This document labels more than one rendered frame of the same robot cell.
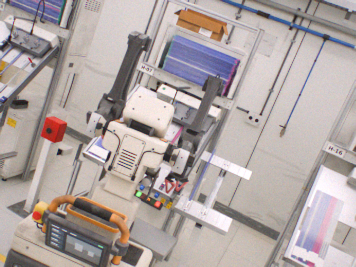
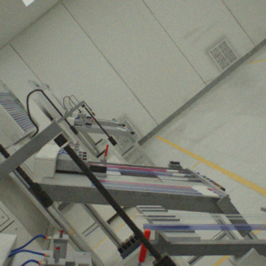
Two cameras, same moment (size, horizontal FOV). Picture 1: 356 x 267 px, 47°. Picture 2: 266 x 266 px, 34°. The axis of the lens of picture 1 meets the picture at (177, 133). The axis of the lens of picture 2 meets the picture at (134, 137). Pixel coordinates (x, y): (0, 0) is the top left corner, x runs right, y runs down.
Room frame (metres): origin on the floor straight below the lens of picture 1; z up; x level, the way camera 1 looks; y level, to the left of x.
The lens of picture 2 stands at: (2.81, 0.62, 1.35)
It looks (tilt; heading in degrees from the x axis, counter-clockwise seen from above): 8 degrees down; 253
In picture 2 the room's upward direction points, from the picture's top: 39 degrees counter-clockwise
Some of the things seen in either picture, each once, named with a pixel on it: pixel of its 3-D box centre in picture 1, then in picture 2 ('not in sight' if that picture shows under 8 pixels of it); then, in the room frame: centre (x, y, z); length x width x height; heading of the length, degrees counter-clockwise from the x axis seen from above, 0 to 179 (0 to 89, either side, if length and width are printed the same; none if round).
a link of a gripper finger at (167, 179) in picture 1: (171, 185); not in sight; (1.99, -0.07, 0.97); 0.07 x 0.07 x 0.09; 61
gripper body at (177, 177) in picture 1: (179, 172); not in sight; (2.02, -0.09, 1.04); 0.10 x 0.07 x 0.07; 151
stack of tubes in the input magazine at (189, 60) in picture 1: (200, 64); not in sight; (2.99, 0.03, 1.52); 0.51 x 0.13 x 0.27; 75
